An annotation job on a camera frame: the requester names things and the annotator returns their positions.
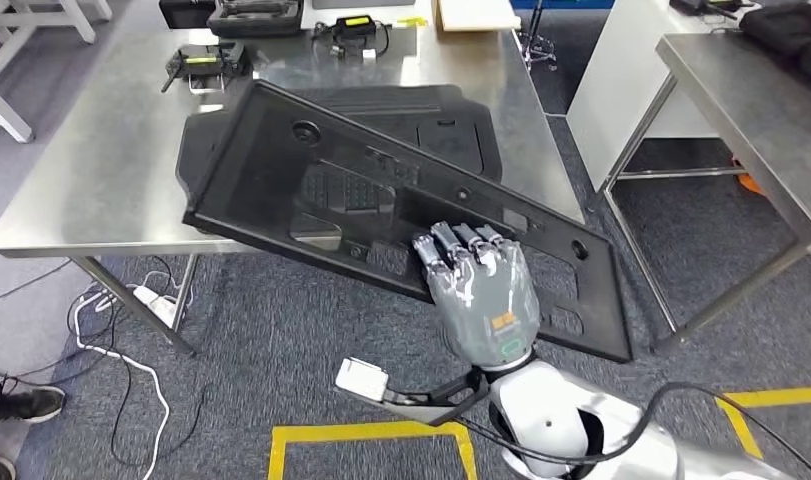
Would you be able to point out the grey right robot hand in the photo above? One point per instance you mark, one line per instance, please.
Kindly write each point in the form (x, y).
(484, 311)

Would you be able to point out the black plastic plate part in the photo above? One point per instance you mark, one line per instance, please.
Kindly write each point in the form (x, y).
(259, 179)

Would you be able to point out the stainless steel workbench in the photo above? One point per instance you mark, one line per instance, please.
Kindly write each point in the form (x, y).
(113, 166)

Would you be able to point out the yellow floor tape square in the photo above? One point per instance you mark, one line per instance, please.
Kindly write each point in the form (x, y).
(776, 396)
(365, 432)

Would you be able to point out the large black floor mat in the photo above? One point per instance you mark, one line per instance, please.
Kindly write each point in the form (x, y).
(458, 132)

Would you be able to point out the white cabinet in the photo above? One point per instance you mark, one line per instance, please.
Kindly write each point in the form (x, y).
(624, 86)

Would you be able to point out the black office chair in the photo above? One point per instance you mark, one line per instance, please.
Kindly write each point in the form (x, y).
(537, 43)

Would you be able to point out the orange floor object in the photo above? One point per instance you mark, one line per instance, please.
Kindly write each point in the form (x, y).
(749, 183)

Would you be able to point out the open cardboard box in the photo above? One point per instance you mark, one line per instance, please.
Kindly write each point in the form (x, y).
(474, 14)

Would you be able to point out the black power adapter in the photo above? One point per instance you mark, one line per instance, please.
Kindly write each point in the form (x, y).
(352, 30)

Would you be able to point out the white power strip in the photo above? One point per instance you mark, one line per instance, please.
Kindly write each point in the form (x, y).
(154, 303)

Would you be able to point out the stainless steel table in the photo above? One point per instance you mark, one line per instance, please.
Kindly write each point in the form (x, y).
(743, 99)

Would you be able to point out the black foam-lined case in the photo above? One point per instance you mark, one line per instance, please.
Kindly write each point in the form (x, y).
(256, 23)

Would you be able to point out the black remote controller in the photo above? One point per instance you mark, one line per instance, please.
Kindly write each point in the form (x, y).
(206, 61)

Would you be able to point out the black fabric bag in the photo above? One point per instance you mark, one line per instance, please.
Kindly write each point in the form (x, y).
(789, 33)

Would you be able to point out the black square box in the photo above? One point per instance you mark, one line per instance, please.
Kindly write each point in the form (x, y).
(186, 12)

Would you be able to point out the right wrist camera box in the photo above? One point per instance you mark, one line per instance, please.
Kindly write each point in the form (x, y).
(362, 379)

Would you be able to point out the white frame table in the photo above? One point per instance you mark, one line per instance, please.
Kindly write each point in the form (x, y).
(7, 119)

